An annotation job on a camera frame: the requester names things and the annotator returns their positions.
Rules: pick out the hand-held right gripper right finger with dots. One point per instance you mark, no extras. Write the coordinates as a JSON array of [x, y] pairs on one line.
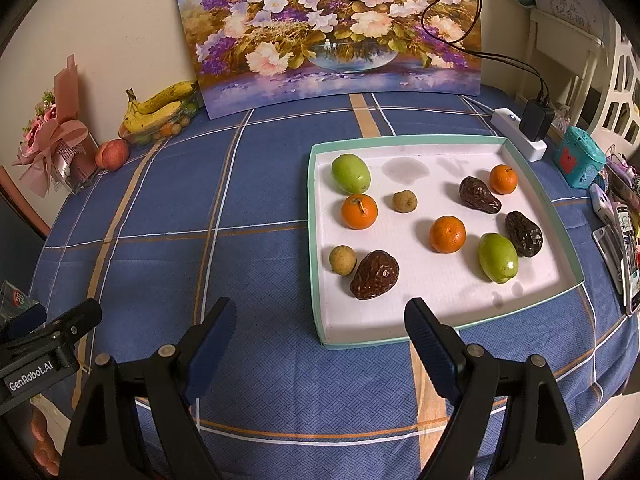
[[430, 355]]

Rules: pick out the flower painting canvas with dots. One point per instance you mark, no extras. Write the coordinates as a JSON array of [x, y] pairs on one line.
[[325, 25]]

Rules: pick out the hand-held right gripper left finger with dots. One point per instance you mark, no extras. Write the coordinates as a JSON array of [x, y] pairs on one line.
[[212, 347]]

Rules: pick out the pink peach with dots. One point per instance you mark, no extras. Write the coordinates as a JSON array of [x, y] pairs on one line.
[[112, 154]]

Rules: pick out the medium orange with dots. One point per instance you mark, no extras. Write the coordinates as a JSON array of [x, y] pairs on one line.
[[359, 212]]

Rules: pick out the large orange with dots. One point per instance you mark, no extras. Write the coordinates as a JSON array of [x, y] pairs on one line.
[[447, 234]]

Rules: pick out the green jujube fruit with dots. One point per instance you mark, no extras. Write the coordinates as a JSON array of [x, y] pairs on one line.
[[351, 174], [497, 258]]

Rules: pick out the glass fruit bowl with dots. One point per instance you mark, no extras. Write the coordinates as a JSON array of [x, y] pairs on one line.
[[150, 138]]

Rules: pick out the white chair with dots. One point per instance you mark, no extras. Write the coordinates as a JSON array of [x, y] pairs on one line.
[[550, 25]]

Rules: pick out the tan longan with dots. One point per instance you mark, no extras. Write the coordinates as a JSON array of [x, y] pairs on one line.
[[404, 201], [342, 260]]

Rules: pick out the person's left hand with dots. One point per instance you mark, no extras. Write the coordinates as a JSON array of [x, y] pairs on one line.
[[45, 440]]

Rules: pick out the small orange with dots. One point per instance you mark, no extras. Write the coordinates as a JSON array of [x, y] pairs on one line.
[[502, 180]]

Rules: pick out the blue plaid tablecloth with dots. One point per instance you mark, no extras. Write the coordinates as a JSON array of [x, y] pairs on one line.
[[260, 285]]

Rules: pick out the white power strip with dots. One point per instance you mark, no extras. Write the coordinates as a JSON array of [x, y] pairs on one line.
[[505, 120]]

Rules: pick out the yellow banana bunch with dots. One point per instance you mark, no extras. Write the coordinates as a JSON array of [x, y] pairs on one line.
[[165, 97]]

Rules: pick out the white remote control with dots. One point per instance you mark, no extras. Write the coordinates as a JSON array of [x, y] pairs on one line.
[[602, 205]]

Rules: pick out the smartphone with clear case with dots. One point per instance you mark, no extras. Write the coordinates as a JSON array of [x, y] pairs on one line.
[[607, 257]]

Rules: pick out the black charger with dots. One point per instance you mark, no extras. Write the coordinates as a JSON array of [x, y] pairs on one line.
[[535, 120]]

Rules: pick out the clear plastic packet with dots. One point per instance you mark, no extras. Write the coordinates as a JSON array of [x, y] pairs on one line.
[[17, 300]]

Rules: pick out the white lattice panel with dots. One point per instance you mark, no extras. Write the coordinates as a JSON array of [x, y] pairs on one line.
[[625, 85]]

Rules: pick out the brown dried date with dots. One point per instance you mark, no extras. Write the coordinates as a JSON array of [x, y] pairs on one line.
[[480, 195], [374, 275], [523, 234]]

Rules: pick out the black smartphone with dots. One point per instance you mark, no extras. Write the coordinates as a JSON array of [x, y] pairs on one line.
[[631, 260]]

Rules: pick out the pile of small trinkets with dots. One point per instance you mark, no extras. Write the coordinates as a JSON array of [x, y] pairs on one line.
[[622, 175]]

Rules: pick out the teal toy box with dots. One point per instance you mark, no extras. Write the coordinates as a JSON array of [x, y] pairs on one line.
[[580, 157]]

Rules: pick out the white tray with teal rim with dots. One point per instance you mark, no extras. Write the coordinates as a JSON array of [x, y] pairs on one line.
[[425, 285]]

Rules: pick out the pink wrapped flower bouquet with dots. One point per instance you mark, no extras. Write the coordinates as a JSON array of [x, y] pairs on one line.
[[60, 135]]

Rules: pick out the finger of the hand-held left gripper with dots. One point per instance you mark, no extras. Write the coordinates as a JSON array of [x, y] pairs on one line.
[[27, 321], [75, 320]]

